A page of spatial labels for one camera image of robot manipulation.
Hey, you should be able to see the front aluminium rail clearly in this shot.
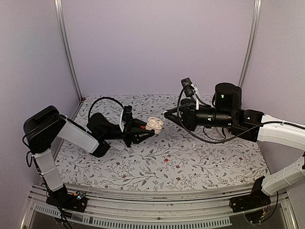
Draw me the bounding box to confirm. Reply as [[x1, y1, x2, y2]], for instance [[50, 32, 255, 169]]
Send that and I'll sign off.
[[21, 185, 298, 229]]

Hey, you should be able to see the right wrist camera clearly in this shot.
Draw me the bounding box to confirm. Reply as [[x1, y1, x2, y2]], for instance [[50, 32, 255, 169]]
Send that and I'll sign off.
[[181, 77, 197, 102]]

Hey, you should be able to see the floral patterned table mat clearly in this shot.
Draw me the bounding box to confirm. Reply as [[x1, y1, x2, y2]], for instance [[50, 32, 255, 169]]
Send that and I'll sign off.
[[51, 94, 269, 192]]

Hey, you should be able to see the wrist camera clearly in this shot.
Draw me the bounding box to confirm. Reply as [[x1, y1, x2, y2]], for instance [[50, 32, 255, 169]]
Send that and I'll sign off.
[[119, 105, 132, 132], [181, 77, 197, 102]]

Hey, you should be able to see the right aluminium frame post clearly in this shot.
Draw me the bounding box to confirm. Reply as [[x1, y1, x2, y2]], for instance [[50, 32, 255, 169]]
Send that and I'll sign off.
[[238, 0, 262, 89]]

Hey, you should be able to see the beige earbud charging case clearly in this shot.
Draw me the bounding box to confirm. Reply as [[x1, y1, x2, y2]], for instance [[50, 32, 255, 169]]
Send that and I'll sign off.
[[145, 116, 163, 132]]

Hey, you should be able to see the left aluminium frame post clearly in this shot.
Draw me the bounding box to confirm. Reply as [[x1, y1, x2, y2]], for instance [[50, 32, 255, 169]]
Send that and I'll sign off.
[[53, 0, 83, 102]]

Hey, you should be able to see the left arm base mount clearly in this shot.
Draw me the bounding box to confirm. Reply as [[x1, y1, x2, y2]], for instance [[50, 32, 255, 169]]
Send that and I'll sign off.
[[46, 193, 88, 213]]

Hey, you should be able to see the aluminium frame post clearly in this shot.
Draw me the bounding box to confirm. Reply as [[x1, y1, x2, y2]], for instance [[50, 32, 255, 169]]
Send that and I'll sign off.
[[238, 0, 262, 89], [53, 0, 83, 102]]

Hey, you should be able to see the camera black cable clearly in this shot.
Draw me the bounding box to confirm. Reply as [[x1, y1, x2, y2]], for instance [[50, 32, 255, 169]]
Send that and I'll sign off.
[[176, 88, 284, 144], [87, 96, 126, 125]]

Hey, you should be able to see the dark grey mug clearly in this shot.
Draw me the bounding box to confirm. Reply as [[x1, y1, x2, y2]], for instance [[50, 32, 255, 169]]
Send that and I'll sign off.
[[180, 98, 192, 105]]

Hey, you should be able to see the left camera black cable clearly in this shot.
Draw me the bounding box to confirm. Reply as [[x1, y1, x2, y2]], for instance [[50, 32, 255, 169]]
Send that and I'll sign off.
[[87, 96, 126, 125]]

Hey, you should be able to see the right camera black cable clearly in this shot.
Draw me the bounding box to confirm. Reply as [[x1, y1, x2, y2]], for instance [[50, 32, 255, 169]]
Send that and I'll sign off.
[[176, 88, 284, 144]]

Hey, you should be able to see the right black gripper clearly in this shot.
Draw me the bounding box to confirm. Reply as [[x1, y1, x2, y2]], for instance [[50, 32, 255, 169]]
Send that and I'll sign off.
[[164, 103, 234, 132]]

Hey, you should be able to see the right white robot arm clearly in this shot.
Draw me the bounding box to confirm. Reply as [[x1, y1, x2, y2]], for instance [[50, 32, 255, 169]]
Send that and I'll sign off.
[[164, 78, 305, 208]]

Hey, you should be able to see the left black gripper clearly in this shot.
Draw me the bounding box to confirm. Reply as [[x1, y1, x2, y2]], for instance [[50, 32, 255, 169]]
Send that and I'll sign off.
[[102, 116, 156, 147]]

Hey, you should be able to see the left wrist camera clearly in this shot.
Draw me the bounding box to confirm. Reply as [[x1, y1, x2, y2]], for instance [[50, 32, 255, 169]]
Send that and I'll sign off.
[[119, 105, 132, 132]]

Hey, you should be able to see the white oval earbud case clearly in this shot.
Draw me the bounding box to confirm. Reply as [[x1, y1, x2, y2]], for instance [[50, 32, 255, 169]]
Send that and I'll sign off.
[[112, 142, 125, 151]]

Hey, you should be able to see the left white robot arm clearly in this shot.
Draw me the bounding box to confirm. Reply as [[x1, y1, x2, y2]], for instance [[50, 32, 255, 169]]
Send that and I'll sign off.
[[23, 105, 155, 207]]

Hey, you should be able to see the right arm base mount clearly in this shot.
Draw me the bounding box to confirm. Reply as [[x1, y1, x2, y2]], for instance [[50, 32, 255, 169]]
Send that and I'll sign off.
[[229, 194, 271, 213]]

